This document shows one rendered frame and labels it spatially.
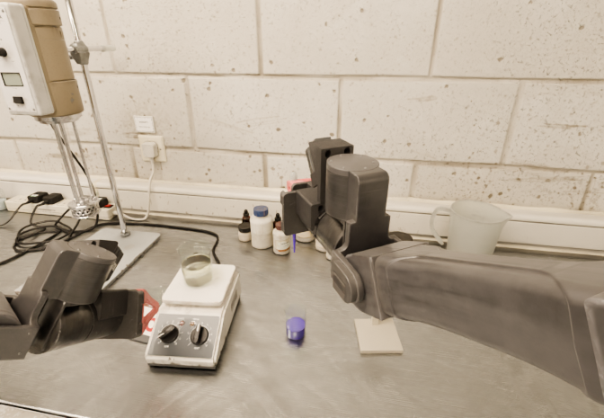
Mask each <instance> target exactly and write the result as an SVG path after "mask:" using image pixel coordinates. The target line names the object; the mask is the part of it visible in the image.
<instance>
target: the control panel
mask: <svg viewBox="0 0 604 418"><path fill-rule="evenodd" d="M181 321H183V322H184V324H183V325H180V322H181ZM191 322H194V323H195V324H194V326H191ZM218 323H219V316H196V315H177V314H159V317H158V319H157V322H156V326H155V330H154V334H153V337H152V341H151V343H150V346H149V350H148V353H147V355H155V356H171V357H186V358H202V359H211V358H212V355H213V350H214V345H215V340H216V336H217V331H218ZM198 324H200V325H201V326H203V327H205V328H206V329H207V330H208V332H209V337H208V339H207V341H205V342H204V343H203V344H201V345H195V344H193V343H192V342H191V332H192V331H193V330H194V329H195V328H196V326H197V325H198ZM168 325H175V326H176V327H177V328H178V332H179V333H178V336H177V338H176V339H175V341H173V342H171V343H164V342H162V341H161V340H160V339H158V338H157V336H158V335H159V334H160V333H161V332H162V330H163V329H164V328H165V327H166V326H168Z"/></svg>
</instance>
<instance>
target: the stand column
mask: <svg viewBox="0 0 604 418"><path fill-rule="evenodd" d="M65 3H66V7H67V13H68V17H69V21H70V24H71V28H72V32H73V36H74V40H82V39H81V34H80V31H79V27H78V23H77V19H76V12H75V8H74V5H73V1H72V0H65ZM81 68H82V72H83V76H84V82H85V86H86V90H87V93H88V97H89V101H90V104H91V108H92V112H93V118H94V122H95V127H96V130H97V134H98V138H99V141H100V145H101V149H102V155H103V159H104V163H105V166H106V170H107V174H108V177H109V181H110V185H111V191H112V195H113V198H114V202H115V206H116V210H117V213H118V217H119V222H120V228H121V232H120V237H128V236H130V231H129V230H127V226H126V222H125V218H124V215H123V211H122V206H121V203H120V196H119V193H118V189H117V184H116V181H115V177H114V173H113V170H112V165H111V159H110V155H109V151H108V148H107V143H106V139H105V136H104V132H103V128H102V121H101V117H100V113H99V110H98V106H97V102H96V98H95V94H94V90H93V84H92V79H91V76H90V72H89V68H88V65H81Z"/></svg>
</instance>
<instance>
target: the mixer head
mask: <svg viewBox="0 0 604 418"><path fill-rule="evenodd" d="M60 26H63V24H62V21H61V17H60V13H59V11H58V5H57V3H56V2H55V1H54V0H0V87H1V90H2V93H3V96H4V100H5V103H6V106H7V108H8V111H9V113H10V114H12V115H28V116H32V117H34V120H36V121H38V122H39V123H40V124H62V123H68V122H73V121H77V120H79V119H80V117H82V116H83V115H82V112H83V111H84V106H83V102H82V98H81V94H80V91H79V87H78V83H77V80H76V79H75V76H74V72H73V68H72V65H71V61H70V57H69V54H68V50H67V45H66V41H65V40H64V39H65V37H64V33H63V30H62V28H61V27H60Z"/></svg>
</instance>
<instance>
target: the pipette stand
mask: <svg viewBox="0 0 604 418"><path fill-rule="evenodd" d="M354 324H355V328H356V333H357V337H358V342H359V347H360V353H403V351H404V350H403V347H402V344H401V342H400V339H399V336H398V333H397V331H396V329H395V324H394V321H393V318H388V319H386V320H383V321H380V320H378V319H376V318H375V317H373V316H372V317H371V319H354Z"/></svg>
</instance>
